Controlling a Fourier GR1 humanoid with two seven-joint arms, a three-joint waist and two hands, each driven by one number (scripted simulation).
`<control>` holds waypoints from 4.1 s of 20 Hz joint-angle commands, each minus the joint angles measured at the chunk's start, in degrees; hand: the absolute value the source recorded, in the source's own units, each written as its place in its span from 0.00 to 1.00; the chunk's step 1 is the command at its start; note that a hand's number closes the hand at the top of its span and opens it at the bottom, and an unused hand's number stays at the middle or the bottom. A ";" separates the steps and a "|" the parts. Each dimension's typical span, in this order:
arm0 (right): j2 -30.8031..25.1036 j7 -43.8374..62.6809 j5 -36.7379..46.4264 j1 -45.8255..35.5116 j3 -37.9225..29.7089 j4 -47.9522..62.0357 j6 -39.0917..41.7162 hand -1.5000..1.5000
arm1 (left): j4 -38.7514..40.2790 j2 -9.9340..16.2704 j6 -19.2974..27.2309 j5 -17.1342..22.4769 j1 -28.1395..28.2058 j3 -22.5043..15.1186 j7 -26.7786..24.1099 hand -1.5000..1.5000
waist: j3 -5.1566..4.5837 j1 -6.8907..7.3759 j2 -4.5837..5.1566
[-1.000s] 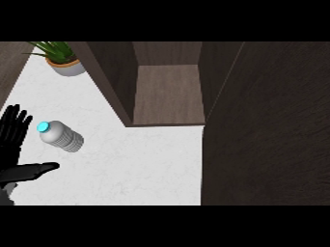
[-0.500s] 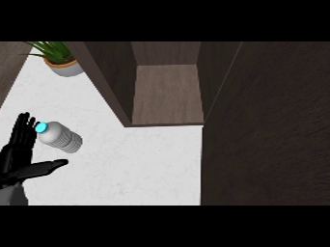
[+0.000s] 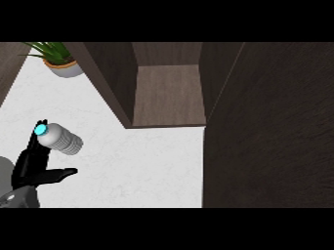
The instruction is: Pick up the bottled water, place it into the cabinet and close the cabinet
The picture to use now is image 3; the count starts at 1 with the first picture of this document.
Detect dark brown cabinet door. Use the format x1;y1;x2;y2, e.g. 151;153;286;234
202;42;334;209

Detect open brown wooden cabinet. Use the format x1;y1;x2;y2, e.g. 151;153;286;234
62;42;246;130

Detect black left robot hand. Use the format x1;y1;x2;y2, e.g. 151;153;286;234
10;118;79;191

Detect green potted plant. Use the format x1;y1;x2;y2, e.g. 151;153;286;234
19;42;87;79

